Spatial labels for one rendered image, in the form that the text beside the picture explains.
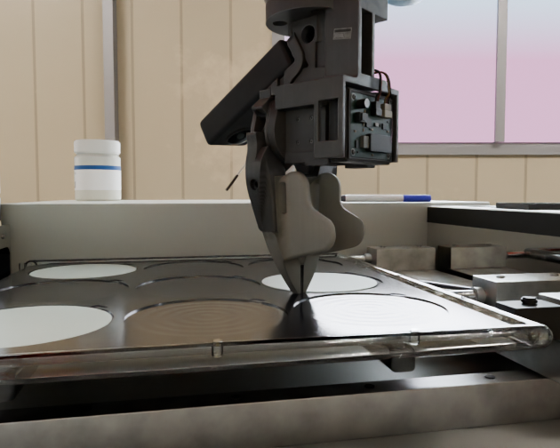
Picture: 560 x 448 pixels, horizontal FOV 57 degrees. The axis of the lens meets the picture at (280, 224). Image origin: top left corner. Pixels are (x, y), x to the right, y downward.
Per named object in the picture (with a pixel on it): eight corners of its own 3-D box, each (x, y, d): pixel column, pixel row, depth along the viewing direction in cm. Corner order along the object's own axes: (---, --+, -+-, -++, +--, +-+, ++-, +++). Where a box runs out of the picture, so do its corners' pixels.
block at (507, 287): (495, 317, 40) (496, 279, 40) (471, 308, 44) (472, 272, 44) (584, 312, 42) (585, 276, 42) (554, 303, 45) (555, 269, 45)
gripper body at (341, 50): (339, 168, 32) (340, -31, 32) (243, 172, 38) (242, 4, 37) (400, 172, 38) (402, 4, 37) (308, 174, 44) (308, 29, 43)
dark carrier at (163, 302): (-172, 379, 23) (-173, 365, 23) (33, 268, 57) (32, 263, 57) (514, 336, 30) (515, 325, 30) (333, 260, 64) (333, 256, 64)
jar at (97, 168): (70, 201, 79) (69, 138, 78) (79, 200, 86) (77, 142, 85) (119, 201, 80) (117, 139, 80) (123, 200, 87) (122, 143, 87)
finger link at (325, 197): (349, 300, 37) (350, 170, 36) (286, 290, 41) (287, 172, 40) (372, 294, 39) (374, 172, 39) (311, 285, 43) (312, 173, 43)
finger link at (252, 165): (260, 233, 36) (260, 106, 36) (245, 232, 37) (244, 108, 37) (303, 229, 40) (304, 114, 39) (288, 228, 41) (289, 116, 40)
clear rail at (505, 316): (536, 352, 28) (537, 327, 28) (332, 263, 65) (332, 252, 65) (558, 351, 29) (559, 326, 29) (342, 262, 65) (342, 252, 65)
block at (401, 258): (376, 271, 64) (376, 247, 64) (366, 268, 67) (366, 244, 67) (436, 269, 66) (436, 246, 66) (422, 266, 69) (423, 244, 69)
